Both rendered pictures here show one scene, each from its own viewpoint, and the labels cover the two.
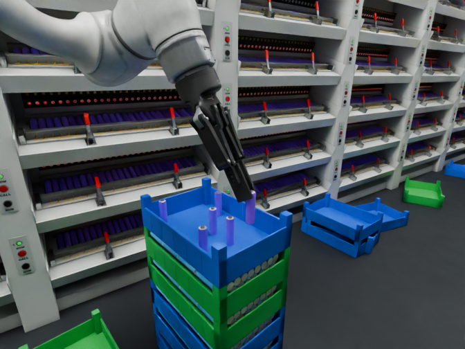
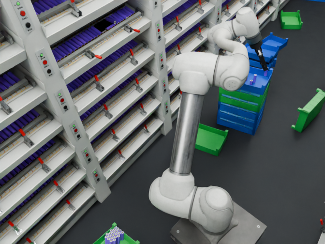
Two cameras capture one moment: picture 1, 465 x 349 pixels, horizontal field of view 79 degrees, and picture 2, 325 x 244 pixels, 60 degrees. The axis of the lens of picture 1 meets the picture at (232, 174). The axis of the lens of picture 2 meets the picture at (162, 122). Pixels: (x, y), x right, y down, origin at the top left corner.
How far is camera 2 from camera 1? 1.56 m
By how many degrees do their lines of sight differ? 29
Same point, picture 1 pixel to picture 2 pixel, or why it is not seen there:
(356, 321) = (278, 95)
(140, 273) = not seen: hidden behind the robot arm
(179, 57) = (256, 39)
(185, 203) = not seen: hidden behind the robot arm
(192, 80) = (258, 44)
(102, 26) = (230, 32)
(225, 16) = not seen: outside the picture
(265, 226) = (261, 73)
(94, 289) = (176, 114)
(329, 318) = (269, 97)
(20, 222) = (166, 96)
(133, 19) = (244, 32)
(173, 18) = (256, 30)
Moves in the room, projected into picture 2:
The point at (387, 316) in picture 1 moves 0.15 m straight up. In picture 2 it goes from (288, 90) to (292, 76)
